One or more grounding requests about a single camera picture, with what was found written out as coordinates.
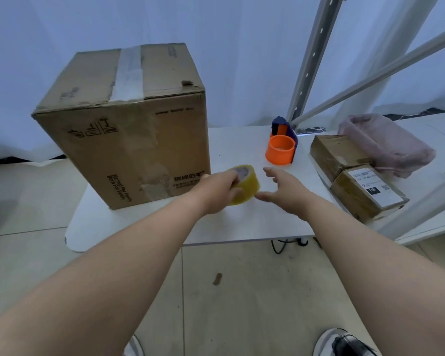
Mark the person's left hand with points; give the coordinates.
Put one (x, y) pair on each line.
(215, 192)

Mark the person's right hand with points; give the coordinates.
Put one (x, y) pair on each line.
(291, 196)

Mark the person's left thumb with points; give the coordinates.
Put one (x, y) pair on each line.
(236, 189)

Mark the person's right thumb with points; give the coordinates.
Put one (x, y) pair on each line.
(266, 196)

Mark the yellow clear tape roll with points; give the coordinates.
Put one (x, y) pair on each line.
(249, 183)

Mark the person's left forearm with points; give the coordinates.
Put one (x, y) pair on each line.
(107, 278)

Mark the person's right forearm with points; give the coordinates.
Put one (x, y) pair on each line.
(378, 278)

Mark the orange and blue tape dispenser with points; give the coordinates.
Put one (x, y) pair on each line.
(280, 148)

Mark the small plain cardboard parcel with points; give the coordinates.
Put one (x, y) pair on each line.
(337, 153)

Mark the small brown scrap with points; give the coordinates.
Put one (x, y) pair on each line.
(217, 279)

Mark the small cardboard parcel white label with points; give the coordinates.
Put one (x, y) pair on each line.
(371, 194)

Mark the large brown cardboard box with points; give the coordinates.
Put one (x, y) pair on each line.
(133, 140)

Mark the pink plastic mailer bag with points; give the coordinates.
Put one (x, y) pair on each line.
(389, 144)

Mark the person's right shoe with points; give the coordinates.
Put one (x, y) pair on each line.
(341, 344)

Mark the person's shoe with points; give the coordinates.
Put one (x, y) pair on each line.
(135, 347)
(341, 344)

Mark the person's left shoe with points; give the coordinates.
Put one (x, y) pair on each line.
(135, 347)

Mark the white curtain backdrop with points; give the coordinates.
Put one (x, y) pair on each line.
(40, 33)

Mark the grey metal shelf frame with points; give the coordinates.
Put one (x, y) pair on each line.
(315, 51)

